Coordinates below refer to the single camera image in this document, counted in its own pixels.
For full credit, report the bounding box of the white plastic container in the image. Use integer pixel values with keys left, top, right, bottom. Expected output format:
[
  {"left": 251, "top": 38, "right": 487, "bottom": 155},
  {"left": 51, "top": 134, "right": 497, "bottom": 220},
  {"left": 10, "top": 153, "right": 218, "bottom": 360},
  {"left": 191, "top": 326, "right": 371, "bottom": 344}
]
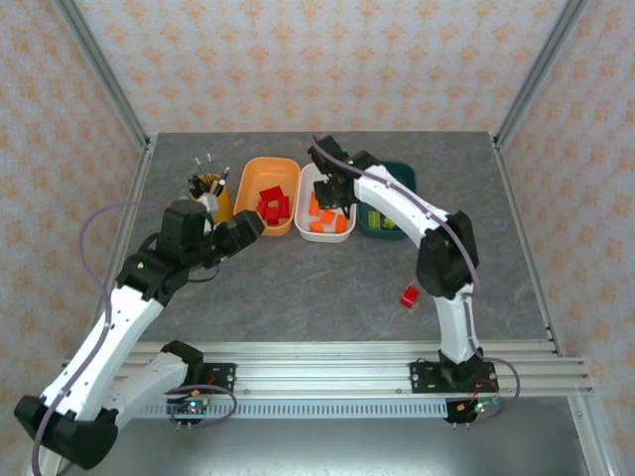
[{"left": 294, "top": 162, "right": 358, "bottom": 244}]

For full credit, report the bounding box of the controller circuit board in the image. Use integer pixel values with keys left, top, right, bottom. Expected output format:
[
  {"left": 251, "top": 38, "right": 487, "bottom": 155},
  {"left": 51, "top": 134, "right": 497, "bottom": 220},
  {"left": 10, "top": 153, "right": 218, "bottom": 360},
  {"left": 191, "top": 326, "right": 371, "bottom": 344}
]
[
  {"left": 455, "top": 379, "right": 502, "bottom": 416},
  {"left": 168, "top": 389, "right": 212, "bottom": 417}
]

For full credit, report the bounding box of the left base cable loop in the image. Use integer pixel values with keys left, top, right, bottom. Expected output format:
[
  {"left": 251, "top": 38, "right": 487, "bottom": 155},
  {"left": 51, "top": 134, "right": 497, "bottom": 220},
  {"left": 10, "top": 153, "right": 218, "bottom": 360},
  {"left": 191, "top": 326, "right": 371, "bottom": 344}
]
[{"left": 168, "top": 385, "right": 235, "bottom": 428}]

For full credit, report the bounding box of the yellow pen cup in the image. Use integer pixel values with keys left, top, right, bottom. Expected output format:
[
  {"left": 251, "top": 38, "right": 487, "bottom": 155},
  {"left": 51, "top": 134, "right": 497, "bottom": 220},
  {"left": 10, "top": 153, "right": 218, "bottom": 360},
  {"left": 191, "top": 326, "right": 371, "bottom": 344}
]
[{"left": 190, "top": 173, "right": 233, "bottom": 223}]

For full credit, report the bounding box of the aluminium frame post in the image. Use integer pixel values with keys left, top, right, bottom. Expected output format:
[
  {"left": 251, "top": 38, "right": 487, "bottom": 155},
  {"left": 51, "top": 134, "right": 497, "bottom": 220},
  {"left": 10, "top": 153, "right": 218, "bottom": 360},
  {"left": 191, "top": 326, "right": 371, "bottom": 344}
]
[
  {"left": 53, "top": 0, "right": 151, "bottom": 150},
  {"left": 494, "top": 0, "right": 592, "bottom": 146}
]

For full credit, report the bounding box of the aluminium mounting rail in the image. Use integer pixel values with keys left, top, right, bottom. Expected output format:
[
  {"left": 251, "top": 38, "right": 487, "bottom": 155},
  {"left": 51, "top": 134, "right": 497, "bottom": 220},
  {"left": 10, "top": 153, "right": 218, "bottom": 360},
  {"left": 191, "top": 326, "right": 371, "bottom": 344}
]
[{"left": 59, "top": 340, "right": 595, "bottom": 398}]

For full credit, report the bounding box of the aluminium table side rail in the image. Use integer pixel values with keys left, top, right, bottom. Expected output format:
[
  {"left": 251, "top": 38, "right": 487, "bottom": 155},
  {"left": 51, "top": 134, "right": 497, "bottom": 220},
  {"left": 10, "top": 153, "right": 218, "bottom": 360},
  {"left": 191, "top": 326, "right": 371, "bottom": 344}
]
[
  {"left": 490, "top": 132, "right": 614, "bottom": 476},
  {"left": 27, "top": 138, "right": 156, "bottom": 476}
]

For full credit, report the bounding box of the right black mount plate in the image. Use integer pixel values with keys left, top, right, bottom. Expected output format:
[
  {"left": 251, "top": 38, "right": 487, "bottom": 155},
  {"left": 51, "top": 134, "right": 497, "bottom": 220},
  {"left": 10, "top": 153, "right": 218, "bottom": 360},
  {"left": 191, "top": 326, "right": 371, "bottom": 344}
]
[{"left": 409, "top": 361, "right": 499, "bottom": 396}]

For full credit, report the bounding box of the grey metal panel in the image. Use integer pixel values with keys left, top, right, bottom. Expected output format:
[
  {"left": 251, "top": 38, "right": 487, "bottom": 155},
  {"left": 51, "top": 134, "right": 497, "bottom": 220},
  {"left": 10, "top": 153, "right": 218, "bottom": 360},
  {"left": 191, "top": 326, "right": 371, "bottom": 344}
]
[{"left": 54, "top": 416, "right": 591, "bottom": 476}]

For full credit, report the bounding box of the left controller circuit board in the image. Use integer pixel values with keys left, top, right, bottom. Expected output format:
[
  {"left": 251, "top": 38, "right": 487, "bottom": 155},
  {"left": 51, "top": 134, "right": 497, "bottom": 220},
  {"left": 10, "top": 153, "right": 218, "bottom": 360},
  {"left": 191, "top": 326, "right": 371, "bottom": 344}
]
[{"left": 168, "top": 389, "right": 212, "bottom": 417}]

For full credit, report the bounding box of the black mount plate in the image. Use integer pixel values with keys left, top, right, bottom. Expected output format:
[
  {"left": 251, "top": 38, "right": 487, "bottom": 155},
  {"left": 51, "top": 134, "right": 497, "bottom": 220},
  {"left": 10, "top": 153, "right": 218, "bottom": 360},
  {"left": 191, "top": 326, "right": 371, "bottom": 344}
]
[
  {"left": 147, "top": 362, "right": 237, "bottom": 396},
  {"left": 409, "top": 361, "right": 499, "bottom": 396}
]

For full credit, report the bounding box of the base cable loop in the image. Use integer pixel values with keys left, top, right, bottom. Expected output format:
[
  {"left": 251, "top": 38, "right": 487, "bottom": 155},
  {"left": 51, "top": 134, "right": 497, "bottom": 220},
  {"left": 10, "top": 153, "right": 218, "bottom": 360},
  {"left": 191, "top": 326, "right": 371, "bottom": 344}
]
[
  {"left": 453, "top": 357, "right": 522, "bottom": 427},
  {"left": 168, "top": 385, "right": 235, "bottom": 428}
]

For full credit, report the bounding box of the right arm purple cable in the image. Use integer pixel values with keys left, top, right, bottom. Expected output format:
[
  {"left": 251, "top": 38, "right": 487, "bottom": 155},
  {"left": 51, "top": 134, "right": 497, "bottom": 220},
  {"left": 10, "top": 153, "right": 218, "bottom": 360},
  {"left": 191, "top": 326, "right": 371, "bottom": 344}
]
[{"left": 308, "top": 136, "right": 485, "bottom": 358}]

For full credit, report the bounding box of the right base cable loop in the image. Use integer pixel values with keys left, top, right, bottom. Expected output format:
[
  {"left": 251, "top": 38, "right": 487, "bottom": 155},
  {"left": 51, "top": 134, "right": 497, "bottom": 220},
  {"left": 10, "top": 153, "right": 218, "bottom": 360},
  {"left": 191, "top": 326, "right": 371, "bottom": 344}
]
[{"left": 453, "top": 357, "right": 522, "bottom": 427}]

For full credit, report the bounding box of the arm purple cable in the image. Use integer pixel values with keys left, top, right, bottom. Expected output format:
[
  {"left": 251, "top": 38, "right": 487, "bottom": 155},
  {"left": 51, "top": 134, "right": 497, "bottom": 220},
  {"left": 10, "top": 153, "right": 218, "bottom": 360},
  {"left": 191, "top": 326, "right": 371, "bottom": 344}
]
[
  {"left": 30, "top": 200, "right": 165, "bottom": 476},
  {"left": 308, "top": 136, "right": 485, "bottom": 358}
]

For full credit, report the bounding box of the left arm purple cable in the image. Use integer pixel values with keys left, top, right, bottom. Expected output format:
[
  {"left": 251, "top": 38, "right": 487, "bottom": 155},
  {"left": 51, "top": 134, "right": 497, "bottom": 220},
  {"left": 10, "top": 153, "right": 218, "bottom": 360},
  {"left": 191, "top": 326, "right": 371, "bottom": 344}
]
[{"left": 30, "top": 200, "right": 165, "bottom": 476}]

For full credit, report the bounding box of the orange plastic container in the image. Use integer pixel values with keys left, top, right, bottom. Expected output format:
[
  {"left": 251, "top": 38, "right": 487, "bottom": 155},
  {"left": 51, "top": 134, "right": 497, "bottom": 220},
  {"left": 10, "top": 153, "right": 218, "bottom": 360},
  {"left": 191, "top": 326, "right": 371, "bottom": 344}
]
[{"left": 232, "top": 156, "right": 302, "bottom": 238}]

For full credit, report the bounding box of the white slotted cable duct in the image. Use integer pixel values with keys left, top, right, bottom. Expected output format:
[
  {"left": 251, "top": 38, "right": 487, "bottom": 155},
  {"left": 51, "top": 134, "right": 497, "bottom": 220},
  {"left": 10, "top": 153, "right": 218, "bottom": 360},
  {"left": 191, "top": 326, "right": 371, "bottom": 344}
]
[{"left": 133, "top": 401, "right": 450, "bottom": 419}]

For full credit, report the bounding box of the teal plastic container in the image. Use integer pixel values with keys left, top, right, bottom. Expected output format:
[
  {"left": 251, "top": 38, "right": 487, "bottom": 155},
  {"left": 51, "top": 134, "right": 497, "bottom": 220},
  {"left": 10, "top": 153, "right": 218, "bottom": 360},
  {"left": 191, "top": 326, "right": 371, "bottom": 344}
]
[{"left": 356, "top": 161, "right": 417, "bottom": 241}]

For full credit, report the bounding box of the right controller circuit board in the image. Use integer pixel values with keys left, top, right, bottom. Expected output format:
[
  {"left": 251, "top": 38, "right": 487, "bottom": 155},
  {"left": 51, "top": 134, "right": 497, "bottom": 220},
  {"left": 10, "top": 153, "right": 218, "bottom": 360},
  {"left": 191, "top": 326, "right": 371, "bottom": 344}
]
[{"left": 455, "top": 379, "right": 502, "bottom": 416}]

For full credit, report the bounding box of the left black mount plate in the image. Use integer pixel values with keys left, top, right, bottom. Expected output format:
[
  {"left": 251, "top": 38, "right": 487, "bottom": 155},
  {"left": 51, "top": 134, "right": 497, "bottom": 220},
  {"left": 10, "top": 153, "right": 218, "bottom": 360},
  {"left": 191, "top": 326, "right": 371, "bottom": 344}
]
[{"left": 147, "top": 362, "right": 237, "bottom": 396}]

